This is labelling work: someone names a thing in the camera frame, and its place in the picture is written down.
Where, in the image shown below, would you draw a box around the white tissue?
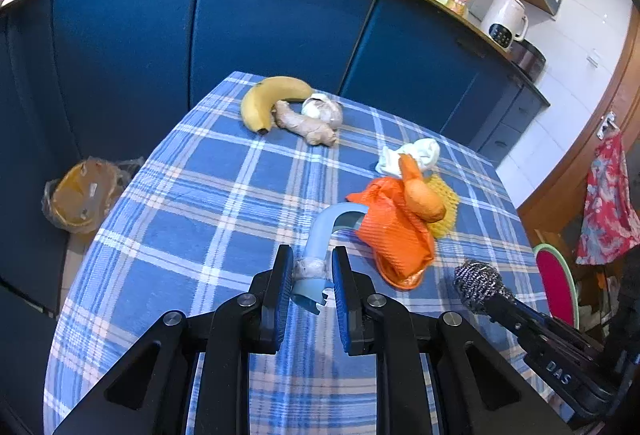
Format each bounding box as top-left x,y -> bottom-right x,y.
375,138 -> 441,180

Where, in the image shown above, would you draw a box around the wooden door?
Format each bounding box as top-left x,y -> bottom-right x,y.
517,10 -> 640,266

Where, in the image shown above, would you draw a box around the red bin with green rim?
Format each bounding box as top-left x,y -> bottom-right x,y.
532,242 -> 581,331

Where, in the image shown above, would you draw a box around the steel wool scrubber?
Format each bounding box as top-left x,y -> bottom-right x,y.
453,259 -> 516,314

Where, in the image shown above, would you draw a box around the ginger root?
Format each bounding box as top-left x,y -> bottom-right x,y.
273,100 -> 338,147

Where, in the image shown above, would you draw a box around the dark rice cooker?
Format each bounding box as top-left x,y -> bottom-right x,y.
510,39 -> 547,81

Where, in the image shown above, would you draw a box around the yellow banana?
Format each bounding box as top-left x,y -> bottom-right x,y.
241,76 -> 315,136

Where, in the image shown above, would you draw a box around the blue plaid tablecloth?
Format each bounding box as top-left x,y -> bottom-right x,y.
42,71 -> 551,435

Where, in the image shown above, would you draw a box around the red floral cloth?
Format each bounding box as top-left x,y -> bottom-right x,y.
575,131 -> 640,266

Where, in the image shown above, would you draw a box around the garlic bulb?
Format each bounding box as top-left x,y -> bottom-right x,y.
301,94 -> 344,129

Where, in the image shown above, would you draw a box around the white soy milk maker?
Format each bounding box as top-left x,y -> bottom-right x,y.
480,0 -> 529,52

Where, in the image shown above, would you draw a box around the orange carrot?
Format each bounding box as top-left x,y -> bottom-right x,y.
398,154 -> 447,223

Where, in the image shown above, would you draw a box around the orange mesh bag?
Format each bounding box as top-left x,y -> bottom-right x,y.
346,178 -> 436,291

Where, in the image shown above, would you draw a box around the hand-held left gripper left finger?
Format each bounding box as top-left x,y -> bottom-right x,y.
52,244 -> 296,435

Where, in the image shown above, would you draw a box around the metal door handle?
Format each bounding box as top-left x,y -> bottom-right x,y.
597,112 -> 621,138

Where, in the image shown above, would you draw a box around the light blue peeler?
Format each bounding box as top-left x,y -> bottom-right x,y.
290,202 -> 368,316

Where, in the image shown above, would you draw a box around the blue kitchen base cabinets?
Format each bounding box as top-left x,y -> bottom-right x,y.
0,0 -> 551,316

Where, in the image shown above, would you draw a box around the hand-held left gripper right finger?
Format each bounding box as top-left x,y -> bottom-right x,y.
331,246 -> 573,435

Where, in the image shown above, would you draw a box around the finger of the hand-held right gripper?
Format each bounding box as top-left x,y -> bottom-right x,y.
486,302 -> 561,358
497,290 -> 601,351

